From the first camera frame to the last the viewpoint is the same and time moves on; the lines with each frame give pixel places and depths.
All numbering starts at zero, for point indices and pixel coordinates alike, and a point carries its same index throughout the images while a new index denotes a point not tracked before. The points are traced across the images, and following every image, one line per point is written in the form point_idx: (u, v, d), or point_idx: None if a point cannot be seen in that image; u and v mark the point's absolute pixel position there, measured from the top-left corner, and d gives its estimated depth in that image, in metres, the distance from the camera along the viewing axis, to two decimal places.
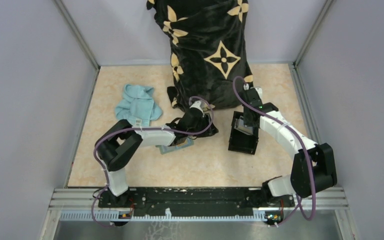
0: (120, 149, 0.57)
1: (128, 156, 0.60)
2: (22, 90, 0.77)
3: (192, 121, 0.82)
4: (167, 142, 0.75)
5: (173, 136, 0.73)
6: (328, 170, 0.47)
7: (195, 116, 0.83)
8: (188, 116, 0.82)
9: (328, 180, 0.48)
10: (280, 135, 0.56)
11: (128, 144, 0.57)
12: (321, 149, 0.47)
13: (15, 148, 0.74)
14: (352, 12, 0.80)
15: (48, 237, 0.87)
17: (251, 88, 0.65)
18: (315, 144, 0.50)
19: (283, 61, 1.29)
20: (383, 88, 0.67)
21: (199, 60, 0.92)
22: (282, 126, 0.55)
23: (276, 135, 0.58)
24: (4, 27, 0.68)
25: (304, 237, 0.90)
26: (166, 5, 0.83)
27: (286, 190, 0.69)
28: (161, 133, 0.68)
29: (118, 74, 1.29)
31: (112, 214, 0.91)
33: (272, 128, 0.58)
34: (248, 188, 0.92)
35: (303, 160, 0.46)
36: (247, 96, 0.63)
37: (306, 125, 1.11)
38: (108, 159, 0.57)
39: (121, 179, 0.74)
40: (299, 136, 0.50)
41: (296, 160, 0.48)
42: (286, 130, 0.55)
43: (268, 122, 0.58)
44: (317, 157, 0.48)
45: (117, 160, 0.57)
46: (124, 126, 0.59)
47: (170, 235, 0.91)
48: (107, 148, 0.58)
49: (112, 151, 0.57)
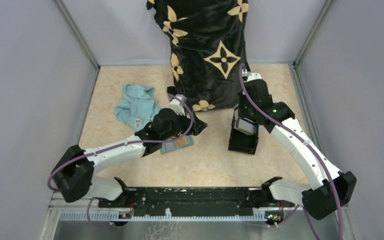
0: (73, 178, 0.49)
1: (88, 183, 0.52)
2: (23, 89, 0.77)
3: (162, 126, 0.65)
4: (138, 154, 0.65)
5: (143, 147, 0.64)
6: (346, 195, 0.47)
7: (165, 121, 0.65)
8: (157, 121, 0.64)
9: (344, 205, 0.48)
10: (298, 154, 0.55)
11: (80, 172, 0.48)
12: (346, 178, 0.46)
13: (15, 147, 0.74)
14: (352, 12, 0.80)
15: (48, 237, 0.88)
17: (260, 82, 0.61)
18: (339, 173, 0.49)
19: (283, 61, 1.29)
20: (383, 88, 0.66)
21: (199, 60, 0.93)
22: (304, 144, 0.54)
23: (292, 152, 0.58)
24: (4, 26, 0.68)
25: (304, 237, 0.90)
26: (166, 5, 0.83)
27: (290, 194, 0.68)
28: (125, 149, 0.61)
29: (118, 74, 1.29)
31: (112, 214, 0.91)
33: (289, 143, 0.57)
34: (248, 189, 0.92)
35: (329, 193, 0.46)
36: (256, 93, 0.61)
37: (306, 125, 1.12)
38: (64, 191, 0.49)
39: (107, 188, 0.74)
40: (323, 163, 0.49)
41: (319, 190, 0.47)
42: (307, 149, 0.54)
43: (284, 133, 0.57)
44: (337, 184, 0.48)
45: (75, 190, 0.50)
46: (75, 154, 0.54)
47: (170, 235, 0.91)
48: (63, 178, 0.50)
49: (66, 181, 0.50)
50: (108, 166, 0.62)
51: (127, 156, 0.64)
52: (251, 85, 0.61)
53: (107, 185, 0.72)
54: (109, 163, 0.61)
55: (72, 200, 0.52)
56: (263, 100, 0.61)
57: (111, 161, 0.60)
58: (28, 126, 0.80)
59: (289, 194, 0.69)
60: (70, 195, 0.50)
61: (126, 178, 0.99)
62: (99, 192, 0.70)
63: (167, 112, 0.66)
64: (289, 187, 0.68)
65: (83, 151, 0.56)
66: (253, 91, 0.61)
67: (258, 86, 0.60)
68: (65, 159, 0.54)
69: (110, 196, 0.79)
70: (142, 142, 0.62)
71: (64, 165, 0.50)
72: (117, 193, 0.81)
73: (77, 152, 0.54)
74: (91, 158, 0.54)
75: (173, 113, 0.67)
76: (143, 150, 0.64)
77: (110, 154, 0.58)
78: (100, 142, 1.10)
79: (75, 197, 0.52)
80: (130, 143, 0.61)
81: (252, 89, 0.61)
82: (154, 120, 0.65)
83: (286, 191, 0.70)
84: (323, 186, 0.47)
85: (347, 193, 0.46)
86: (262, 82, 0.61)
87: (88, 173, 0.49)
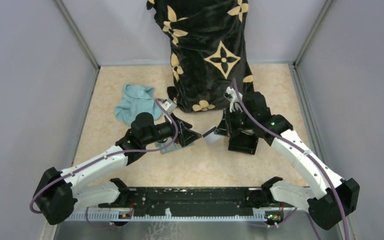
0: (53, 201, 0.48)
1: (71, 203, 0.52)
2: (22, 89, 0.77)
3: (141, 133, 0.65)
4: (121, 164, 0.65)
5: (125, 157, 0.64)
6: (351, 202, 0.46)
7: (142, 128, 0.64)
8: (135, 129, 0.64)
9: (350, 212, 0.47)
10: (300, 164, 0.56)
11: (59, 195, 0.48)
12: (349, 186, 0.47)
13: (15, 147, 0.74)
14: (352, 12, 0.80)
15: (48, 237, 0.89)
17: (259, 96, 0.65)
18: (341, 181, 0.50)
19: (283, 61, 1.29)
20: None
21: (199, 60, 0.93)
22: (304, 155, 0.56)
23: (293, 162, 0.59)
24: (4, 26, 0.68)
25: (304, 237, 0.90)
26: (166, 5, 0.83)
27: (292, 199, 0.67)
28: (106, 162, 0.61)
29: (118, 74, 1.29)
31: (112, 214, 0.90)
33: (289, 153, 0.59)
34: (248, 189, 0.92)
35: (333, 201, 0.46)
36: (255, 106, 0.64)
37: (306, 125, 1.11)
38: (47, 214, 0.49)
39: (101, 196, 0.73)
40: (325, 172, 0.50)
41: (322, 199, 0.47)
42: (307, 159, 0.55)
43: (283, 144, 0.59)
44: (342, 191, 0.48)
45: (58, 213, 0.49)
46: (52, 177, 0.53)
47: (170, 235, 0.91)
48: (44, 201, 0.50)
49: (47, 204, 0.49)
50: (93, 181, 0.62)
51: (110, 168, 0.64)
52: (250, 98, 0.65)
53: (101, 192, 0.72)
54: (93, 178, 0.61)
55: (57, 221, 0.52)
56: (262, 113, 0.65)
57: (93, 176, 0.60)
58: (29, 126, 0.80)
59: (292, 198, 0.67)
60: (54, 217, 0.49)
61: (126, 178, 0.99)
62: (94, 201, 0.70)
63: (143, 118, 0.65)
64: (293, 192, 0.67)
65: (60, 173, 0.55)
66: (252, 104, 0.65)
67: (256, 100, 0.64)
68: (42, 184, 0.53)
69: (108, 199, 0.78)
70: (122, 153, 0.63)
71: (42, 190, 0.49)
72: (115, 195, 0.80)
73: (54, 174, 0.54)
74: (69, 179, 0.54)
75: (151, 119, 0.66)
76: (125, 159, 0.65)
77: (90, 171, 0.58)
78: (100, 143, 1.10)
79: (60, 217, 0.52)
80: (110, 154, 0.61)
81: (251, 102, 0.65)
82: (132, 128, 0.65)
83: (290, 196, 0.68)
84: (327, 195, 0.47)
85: (352, 199, 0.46)
86: (260, 96, 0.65)
87: (67, 196, 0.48)
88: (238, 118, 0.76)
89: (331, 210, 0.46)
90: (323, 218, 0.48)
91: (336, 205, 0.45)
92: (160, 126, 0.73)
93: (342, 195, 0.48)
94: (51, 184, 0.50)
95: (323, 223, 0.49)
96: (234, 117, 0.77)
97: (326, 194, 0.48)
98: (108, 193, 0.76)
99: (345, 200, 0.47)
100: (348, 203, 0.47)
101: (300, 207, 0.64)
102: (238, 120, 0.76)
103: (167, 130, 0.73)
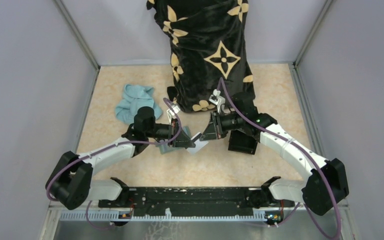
0: (72, 183, 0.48)
1: (87, 186, 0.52)
2: (22, 90, 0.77)
3: (143, 126, 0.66)
4: (129, 154, 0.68)
5: (133, 146, 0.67)
6: (341, 183, 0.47)
7: (145, 122, 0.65)
8: (138, 122, 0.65)
9: (342, 194, 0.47)
10: (286, 152, 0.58)
11: (80, 173, 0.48)
12: (333, 165, 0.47)
13: (15, 148, 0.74)
14: (352, 13, 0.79)
15: (48, 237, 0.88)
17: (247, 95, 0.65)
18: (325, 161, 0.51)
19: (283, 61, 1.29)
20: (383, 88, 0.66)
21: (200, 60, 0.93)
22: (288, 143, 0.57)
23: (280, 152, 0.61)
24: (5, 27, 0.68)
25: (304, 237, 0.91)
26: (166, 5, 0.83)
27: (291, 196, 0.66)
28: (117, 149, 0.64)
29: (118, 74, 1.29)
31: (112, 214, 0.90)
33: (275, 144, 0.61)
34: (248, 189, 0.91)
35: (320, 182, 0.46)
36: (243, 105, 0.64)
37: (306, 125, 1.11)
38: (64, 198, 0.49)
39: (103, 192, 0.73)
40: (308, 154, 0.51)
41: (310, 181, 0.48)
42: (291, 146, 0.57)
43: (269, 136, 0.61)
44: (329, 173, 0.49)
45: (76, 195, 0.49)
46: (69, 159, 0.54)
47: (170, 235, 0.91)
48: (59, 187, 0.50)
49: (66, 187, 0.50)
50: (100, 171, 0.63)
51: (120, 157, 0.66)
52: (237, 99, 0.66)
53: (104, 187, 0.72)
54: (104, 165, 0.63)
55: (73, 207, 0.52)
56: (251, 112, 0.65)
57: (104, 163, 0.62)
58: (29, 126, 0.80)
59: (289, 193, 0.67)
60: (71, 201, 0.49)
61: (126, 178, 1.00)
62: (96, 196, 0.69)
63: (146, 111, 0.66)
64: (290, 186, 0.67)
65: (77, 156, 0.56)
66: (241, 104, 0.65)
67: (244, 100, 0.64)
68: (58, 168, 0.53)
69: (111, 197, 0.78)
70: (131, 142, 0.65)
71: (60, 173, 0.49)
72: (116, 192, 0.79)
73: (72, 157, 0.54)
74: (88, 160, 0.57)
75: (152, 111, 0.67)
76: (133, 148, 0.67)
77: (104, 155, 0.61)
78: (100, 142, 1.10)
79: (76, 203, 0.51)
80: (121, 143, 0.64)
81: (239, 103, 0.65)
82: (134, 122, 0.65)
83: (287, 191, 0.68)
84: (314, 176, 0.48)
85: (341, 182, 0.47)
86: (249, 96, 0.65)
87: (87, 174, 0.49)
88: (227, 118, 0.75)
89: (320, 190, 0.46)
90: (316, 203, 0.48)
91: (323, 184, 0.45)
92: (160, 125, 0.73)
93: (330, 177, 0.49)
94: (69, 166, 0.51)
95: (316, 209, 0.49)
96: (224, 119, 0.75)
97: (312, 175, 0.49)
98: (110, 190, 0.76)
99: (335, 182, 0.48)
100: (338, 185, 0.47)
101: (297, 200, 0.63)
102: (228, 121, 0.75)
103: (166, 131, 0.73)
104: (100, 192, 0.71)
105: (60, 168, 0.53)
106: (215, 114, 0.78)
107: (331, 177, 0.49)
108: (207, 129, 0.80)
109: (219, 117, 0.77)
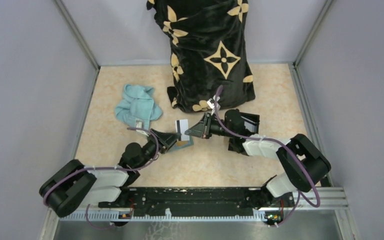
0: (71, 190, 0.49)
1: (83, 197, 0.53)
2: (23, 89, 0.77)
3: (132, 161, 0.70)
4: (119, 182, 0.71)
5: (127, 174, 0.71)
6: (314, 153, 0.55)
7: (134, 157, 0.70)
8: (126, 159, 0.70)
9: (321, 165, 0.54)
10: (263, 148, 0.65)
11: (82, 181, 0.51)
12: (298, 140, 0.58)
13: (15, 148, 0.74)
14: (352, 13, 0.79)
15: (48, 237, 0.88)
17: (238, 118, 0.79)
18: (291, 139, 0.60)
19: (283, 61, 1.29)
20: (383, 88, 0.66)
21: (200, 60, 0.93)
22: (262, 139, 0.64)
23: (262, 151, 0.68)
24: (5, 28, 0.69)
25: (304, 237, 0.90)
26: (166, 5, 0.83)
27: (286, 188, 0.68)
28: (115, 172, 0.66)
29: (118, 74, 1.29)
31: (112, 214, 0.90)
33: (255, 147, 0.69)
34: (248, 188, 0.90)
35: (286, 155, 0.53)
36: (235, 127, 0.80)
37: (306, 125, 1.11)
38: (57, 205, 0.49)
39: (100, 195, 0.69)
40: (276, 139, 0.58)
41: (280, 158, 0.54)
42: (265, 141, 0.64)
43: (249, 142, 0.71)
44: (300, 148, 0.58)
45: (71, 203, 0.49)
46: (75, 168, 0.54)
47: (170, 235, 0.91)
48: (56, 194, 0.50)
49: (63, 194, 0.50)
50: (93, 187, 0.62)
51: (113, 180, 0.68)
52: (231, 120, 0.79)
53: (101, 192, 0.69)
54: (99, 185, 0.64)
55: (64, 215, 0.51)
56: (240, 130, 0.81)
57: (100, 181, 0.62)
58: (28, 126, 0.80)
59: (283, 184, 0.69)
60: (64, 209, 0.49)
61: None
62: (92, 199, 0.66)
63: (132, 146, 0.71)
64: (282, 178, 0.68)
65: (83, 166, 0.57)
66: (233, 125, 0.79)
67: (237, 123, 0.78)
68: (62, 174, 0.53)
69: (111, 197, 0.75)
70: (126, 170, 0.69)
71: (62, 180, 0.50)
72: (111, 199, 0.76)
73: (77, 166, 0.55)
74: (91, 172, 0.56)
75: (137, 145, 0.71)
76: (125, 177, 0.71)
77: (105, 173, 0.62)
78: (100, 143, 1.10)
79: (67, 211, 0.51)
80: (118, 168, 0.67)
81: (232, 124, 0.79)
82: (123, 157, 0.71)
83: (280, 182, 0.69)
84: (280, 152, 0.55)
85: (312, 152, 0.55)
86: (240, 119, 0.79)
87: (89, 184, 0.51)
88: (216, 124, 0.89)
89: (288, 166, 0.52)
90: (296, 182, 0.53)
91: (291, 159, 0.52)
92: (146, 145, 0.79)
93: (305, 151, 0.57)
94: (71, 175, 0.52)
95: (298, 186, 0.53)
96: (213, 123, 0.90)
97: (279, 151, 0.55)
98: (107, 195, 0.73)
99: (309, 154, 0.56)
100: (312, 156, 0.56)
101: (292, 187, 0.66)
102: (216, 127, 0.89)
103: (153, 146, 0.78)
104: (96, 198, 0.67)
105: (62, 175, 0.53)
106: (208, 115, 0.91)
107: (304, 151, 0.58)
108: (195, 126, 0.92)
109: (210, 119, 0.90)
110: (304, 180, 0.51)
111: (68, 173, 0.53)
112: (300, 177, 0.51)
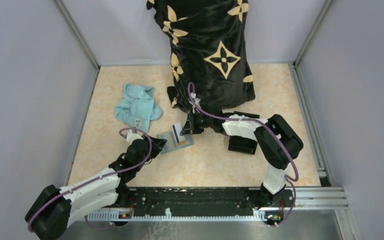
0: (49, 219, 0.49)
1: (65, 221, 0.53)
2: (23, 90, 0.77)
3: (136, 156, 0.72)
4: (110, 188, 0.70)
5: (118, 179, 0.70)
6: (288, 133, 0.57)
7: (139, 151, 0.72)
8: (131, 152, 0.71)
9: (295, 143, 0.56)
10: (242, 127, 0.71)
11: (58, 210, 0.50)
12: (274, 120, 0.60)
13: (15, 149, 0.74)
14: (352, 13, 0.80)
15: None
17: (210, 101, 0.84)
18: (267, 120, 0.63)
19: (283, 61, 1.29)
20: (383, 88, 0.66)
21: (200, 60, 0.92)
22: (240, 120, 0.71)
23: (242, 131, 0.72)
24: (4, 28, 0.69)
25: (304, 237, 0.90)
26: (166, 5, 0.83)
27: (277, 178, 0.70)
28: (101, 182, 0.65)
29: (118, 74, 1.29)
31: (112, 214, 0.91)
33: (234, 127, 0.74)
34: (248, 189, 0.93)
35: (263, 133, 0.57)
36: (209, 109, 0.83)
37: (306, 125, 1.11)
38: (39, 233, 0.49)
39: (96, 204, 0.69)
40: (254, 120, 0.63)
41: (258, 137, 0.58)
42: (244, 121, 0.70)
43: (229, 122, 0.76)
44: (276, 128, 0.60)
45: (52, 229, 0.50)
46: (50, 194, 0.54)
47: (170, 235, 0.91)
48: (36, 223, 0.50)
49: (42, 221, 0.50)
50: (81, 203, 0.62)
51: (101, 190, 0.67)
52: (203, 103, 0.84)
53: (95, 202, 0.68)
54: (87, 199, 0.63)
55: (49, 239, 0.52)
56: (215, 111, 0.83)
57: (85, 198, 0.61)
58: (28, 126, 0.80)
59: (271, 173, 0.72)
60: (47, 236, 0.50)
61: None
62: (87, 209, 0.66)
63: (139, 143, 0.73)
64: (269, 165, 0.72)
65: (59, 191, 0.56)
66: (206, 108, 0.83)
67: (208, 104, 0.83)
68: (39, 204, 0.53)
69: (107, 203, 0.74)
70: (117, 174, 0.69)
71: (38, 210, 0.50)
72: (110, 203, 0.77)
73: (53, 192, 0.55)
74: (68, 195, 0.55)
75: (144, 142, 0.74)
76: (117, 180, 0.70)
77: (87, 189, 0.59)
78: (100, 143, 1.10)
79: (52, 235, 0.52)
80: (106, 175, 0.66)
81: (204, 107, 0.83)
82: (127, 152, 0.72)
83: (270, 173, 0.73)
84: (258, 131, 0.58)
85: (286, 131, 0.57)
86: (211, 100, 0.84)
87: (66, 210, 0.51)
88: (198, 118, 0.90)
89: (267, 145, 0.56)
90: (275, 160, 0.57)
91: (268, 137, 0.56)
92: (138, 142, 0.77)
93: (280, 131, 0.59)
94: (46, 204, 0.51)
95: (277, 164, 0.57)
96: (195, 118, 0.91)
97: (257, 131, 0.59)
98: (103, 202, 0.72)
99: (284, 133, 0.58)
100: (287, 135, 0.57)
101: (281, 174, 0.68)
102: (199, 120, 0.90)
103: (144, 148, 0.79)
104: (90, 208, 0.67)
105: (39, 204, 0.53)
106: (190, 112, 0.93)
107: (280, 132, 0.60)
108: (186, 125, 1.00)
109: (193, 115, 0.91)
110: (282, 156, 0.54)
111: (44, 202, 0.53)
112: (277, 153, 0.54)
